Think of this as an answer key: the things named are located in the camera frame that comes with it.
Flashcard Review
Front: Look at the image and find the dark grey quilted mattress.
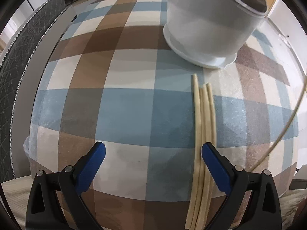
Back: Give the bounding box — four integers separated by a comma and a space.
0, 0, 68, 182

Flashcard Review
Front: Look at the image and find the single wooden chopstick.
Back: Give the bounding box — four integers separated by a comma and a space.
249, 75, 307, 173

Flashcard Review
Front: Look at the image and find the tan wooden door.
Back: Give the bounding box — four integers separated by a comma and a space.
264, 0, 280, 17

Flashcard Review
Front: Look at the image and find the bunch of wooden chopsticks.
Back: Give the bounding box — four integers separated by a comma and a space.
185, 74, 218, 230

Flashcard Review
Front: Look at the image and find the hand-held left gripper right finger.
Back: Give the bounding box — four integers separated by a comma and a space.
201, 142, 282, 230

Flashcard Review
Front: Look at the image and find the beige ribbed cloth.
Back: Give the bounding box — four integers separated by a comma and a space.
0, 176, 33, 223
281, 189, 307, 223

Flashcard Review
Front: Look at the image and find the checkered plaid cloth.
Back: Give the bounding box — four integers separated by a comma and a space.
29, 0, 300, 230

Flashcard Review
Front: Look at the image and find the grey white utensil holder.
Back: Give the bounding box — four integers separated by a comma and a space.
163, 0, 268, 69

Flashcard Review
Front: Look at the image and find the clear plastic bag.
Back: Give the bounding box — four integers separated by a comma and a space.
23, 136, 33, 161

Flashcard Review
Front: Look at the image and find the grey bed frame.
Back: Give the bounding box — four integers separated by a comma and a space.
11, 7, 75, 178

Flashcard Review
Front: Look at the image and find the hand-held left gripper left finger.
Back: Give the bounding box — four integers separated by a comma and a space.
25, 141, 106, 230

